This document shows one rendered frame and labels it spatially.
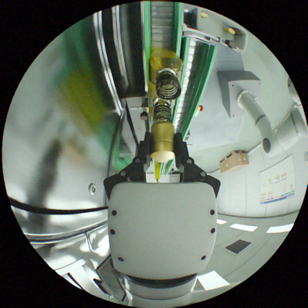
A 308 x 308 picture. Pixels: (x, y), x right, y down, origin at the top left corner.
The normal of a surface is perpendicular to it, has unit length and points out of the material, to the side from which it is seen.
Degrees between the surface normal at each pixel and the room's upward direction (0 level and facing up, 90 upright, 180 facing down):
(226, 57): 0
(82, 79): 90
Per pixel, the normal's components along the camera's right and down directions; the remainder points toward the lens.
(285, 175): -1.00, -0.01
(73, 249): 1.00, 0.02
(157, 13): -0.02, 0.93
